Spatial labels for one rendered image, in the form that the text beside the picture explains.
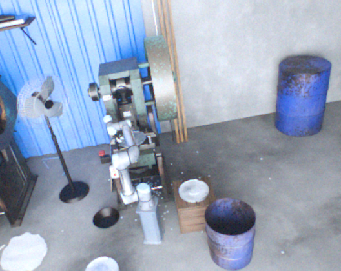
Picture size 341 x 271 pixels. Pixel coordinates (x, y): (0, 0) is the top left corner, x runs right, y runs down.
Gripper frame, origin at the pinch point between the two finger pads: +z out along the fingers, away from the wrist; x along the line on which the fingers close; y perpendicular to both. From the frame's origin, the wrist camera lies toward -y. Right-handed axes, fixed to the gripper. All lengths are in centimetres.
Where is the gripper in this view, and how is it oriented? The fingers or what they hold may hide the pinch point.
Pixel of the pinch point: (119, 140)
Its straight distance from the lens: 324.6
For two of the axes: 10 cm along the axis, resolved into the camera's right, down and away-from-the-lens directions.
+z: 3.5, 6.2, 7.0
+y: 7.8, 2.2, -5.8
